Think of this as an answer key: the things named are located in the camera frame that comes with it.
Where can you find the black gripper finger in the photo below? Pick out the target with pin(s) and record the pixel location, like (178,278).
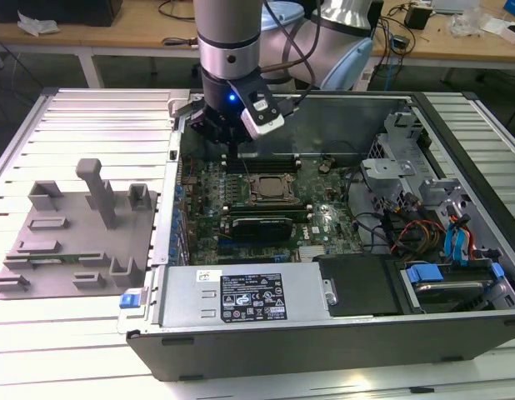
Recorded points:
(207,127)
(246,135)

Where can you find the thin metal locking lever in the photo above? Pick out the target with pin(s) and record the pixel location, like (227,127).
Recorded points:
(247,167)

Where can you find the silver CPU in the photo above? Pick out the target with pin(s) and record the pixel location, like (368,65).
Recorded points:
(273,186)

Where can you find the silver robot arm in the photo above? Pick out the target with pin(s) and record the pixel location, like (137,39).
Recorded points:
(228,25)

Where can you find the CPU socket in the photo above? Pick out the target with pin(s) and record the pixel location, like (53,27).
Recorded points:
(252,200)

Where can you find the black round cylinder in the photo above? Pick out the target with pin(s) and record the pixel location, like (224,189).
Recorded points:
(213,151)

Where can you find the black RAM slot bank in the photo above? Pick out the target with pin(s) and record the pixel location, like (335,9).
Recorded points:
(282,208)
(274,163)

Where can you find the green motherboard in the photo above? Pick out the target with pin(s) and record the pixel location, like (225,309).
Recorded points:
(207,196)

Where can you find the round coin battery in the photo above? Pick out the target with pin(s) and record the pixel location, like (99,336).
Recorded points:
(324,167)

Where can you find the black graphics card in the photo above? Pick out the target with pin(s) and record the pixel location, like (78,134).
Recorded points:
(261,227)

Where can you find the wooden desk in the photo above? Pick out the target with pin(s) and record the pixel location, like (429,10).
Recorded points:
(128,35)

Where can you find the small silver heatsink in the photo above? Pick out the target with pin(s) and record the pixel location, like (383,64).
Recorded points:
(309,252)

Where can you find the silver metal drive cage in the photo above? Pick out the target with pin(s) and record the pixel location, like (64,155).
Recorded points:
(382,166)

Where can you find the silver power supply with label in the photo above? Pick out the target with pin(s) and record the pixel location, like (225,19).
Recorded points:
(186,291)

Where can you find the large black box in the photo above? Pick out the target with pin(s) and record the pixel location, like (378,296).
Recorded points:
(74,10)

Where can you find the grey parts rack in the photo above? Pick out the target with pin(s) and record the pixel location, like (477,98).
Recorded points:
(82,250)

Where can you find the small power adapter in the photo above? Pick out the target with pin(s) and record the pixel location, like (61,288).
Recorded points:
(400,41)

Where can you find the black plastic fan shroud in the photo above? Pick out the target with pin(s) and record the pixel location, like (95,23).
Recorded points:
(357,283)

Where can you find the blue case latch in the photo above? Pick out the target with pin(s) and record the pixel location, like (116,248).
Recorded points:
(130,301)

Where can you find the crumpled white paper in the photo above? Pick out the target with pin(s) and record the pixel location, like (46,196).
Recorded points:
(34,26)

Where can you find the small black speaker box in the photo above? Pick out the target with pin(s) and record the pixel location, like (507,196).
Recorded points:
(416,17)

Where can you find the black open PC case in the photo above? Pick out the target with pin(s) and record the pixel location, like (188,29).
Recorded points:
(282,354)

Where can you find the flat white box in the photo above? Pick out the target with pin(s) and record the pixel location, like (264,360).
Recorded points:
(453,5)

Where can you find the clear plastic bags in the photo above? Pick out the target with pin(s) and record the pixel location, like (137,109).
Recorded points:
(470,23)

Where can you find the hard disk in blue carrier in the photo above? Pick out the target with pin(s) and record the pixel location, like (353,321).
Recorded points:
(449,291)

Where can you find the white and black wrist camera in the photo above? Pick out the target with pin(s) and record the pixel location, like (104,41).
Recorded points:
(261,112)

